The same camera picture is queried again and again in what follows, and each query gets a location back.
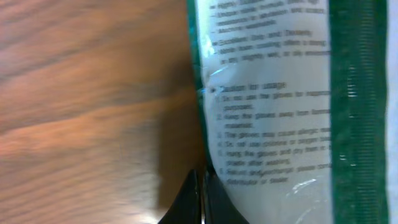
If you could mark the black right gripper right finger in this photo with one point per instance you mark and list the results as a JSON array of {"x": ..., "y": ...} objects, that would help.
[{"x": 218, "y": 208}]

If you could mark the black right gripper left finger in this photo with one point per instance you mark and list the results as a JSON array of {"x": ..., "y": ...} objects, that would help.
[{"x": 186, "y": 208}]

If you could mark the green white 3M packet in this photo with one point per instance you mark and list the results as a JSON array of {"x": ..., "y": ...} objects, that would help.
[{"x": 298, "y": 106}]

